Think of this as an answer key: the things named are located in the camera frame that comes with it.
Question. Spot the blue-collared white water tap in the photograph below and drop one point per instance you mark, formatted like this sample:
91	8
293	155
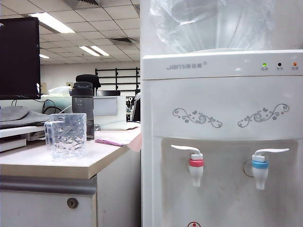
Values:
260	170

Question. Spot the white desk partition panel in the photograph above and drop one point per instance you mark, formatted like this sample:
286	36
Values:
109	111

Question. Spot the small grey desk object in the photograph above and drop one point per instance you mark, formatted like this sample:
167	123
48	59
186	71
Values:
96	127

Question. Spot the white water dispenser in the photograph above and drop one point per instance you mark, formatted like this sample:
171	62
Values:
213	94

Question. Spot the red-collared white water tap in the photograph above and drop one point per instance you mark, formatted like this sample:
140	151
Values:
196	165

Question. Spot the frosted glass desk partition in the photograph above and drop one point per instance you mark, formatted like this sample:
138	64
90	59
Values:
60	100

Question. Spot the plastic-wrapped water jug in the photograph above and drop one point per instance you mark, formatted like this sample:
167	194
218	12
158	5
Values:
213	23

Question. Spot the black hanging garment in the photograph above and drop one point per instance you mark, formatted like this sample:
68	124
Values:
136	106

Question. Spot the black flat screen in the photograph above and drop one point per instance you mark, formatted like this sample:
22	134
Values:
107	93

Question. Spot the pink paper sheet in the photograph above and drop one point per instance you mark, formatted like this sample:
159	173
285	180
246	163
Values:
111	142

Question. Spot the black shelf rack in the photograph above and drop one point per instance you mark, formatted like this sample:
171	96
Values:
116	75

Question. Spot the grey bottle with black lid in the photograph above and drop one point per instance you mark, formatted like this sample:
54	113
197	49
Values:
81	104

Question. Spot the black office chair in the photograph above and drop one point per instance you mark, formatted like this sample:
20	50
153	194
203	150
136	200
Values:
87	78

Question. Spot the ceiling air vent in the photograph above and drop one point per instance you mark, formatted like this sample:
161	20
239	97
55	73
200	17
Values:
81	2
124	41

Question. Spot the ceiling light strip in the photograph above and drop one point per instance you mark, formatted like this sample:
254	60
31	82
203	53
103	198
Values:
100	50
90	51

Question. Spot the beige cardboard box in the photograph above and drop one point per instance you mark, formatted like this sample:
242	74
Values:
43	88

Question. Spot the round metal drawer lock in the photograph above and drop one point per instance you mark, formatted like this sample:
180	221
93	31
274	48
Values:
72	203

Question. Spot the small ceiling light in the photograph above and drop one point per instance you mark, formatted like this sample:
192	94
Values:
44	56

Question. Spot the grey felt sleeve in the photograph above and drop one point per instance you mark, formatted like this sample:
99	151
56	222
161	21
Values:
23	116

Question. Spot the wide ceiling light panel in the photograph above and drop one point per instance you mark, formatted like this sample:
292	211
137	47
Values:
52	22

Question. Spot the white monitor riser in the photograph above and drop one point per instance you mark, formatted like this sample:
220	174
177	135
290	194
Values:
14	132

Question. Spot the black computer monitor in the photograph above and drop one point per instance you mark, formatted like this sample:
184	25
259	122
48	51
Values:
19	59

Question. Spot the white drawer cabinet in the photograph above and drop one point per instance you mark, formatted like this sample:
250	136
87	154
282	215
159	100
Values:
35	212

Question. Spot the white wall socket plate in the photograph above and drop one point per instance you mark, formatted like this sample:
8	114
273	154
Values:
69	84

